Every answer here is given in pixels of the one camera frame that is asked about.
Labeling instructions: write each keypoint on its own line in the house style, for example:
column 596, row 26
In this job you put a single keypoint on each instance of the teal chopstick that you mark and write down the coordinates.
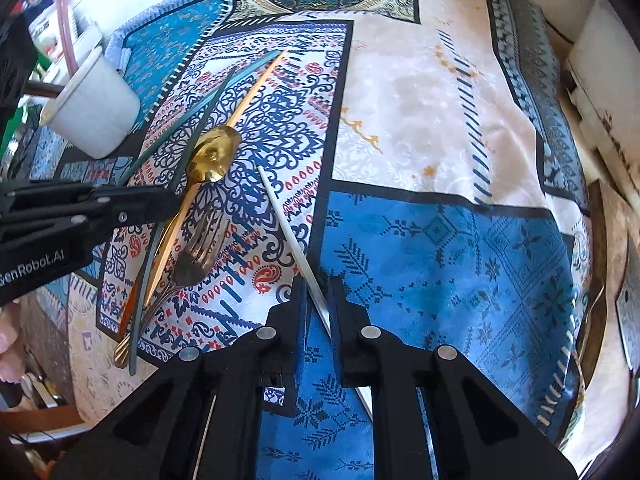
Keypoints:
column 200, row 110
column 141, row 320

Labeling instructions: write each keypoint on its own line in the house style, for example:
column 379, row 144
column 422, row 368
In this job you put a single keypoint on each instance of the person's left hand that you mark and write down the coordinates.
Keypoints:
column 7, row 365

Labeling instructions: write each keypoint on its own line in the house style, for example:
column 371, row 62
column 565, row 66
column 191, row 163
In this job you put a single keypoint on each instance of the white chopstick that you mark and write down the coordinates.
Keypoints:
column 295, row 245

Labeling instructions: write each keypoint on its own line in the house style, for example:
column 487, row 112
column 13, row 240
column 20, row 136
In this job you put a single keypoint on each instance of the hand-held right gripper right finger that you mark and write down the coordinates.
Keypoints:
column 337, row 325

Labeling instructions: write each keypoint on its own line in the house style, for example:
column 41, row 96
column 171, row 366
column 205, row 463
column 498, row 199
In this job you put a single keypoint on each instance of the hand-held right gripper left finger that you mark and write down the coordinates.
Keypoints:
column 300, row 325

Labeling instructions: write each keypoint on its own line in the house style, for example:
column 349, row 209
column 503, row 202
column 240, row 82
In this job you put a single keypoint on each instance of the white cup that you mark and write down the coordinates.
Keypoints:
column 95, row 110

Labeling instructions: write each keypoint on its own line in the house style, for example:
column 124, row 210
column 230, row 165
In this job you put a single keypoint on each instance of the brown chopstick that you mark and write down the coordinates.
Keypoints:
column 131, row 305

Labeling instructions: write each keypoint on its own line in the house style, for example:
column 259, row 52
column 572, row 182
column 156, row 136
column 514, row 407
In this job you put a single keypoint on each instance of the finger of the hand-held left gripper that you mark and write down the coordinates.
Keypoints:
column 55, row 187
column 135, row 205

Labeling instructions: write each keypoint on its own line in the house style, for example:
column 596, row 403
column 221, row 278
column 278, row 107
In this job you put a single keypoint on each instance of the gold spoon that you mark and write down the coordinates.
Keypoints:
column 215, row 155

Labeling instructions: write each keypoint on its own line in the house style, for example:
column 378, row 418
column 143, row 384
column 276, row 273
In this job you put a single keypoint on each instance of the patterned blue patchwork cloth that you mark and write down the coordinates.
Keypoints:
column 440, row 260

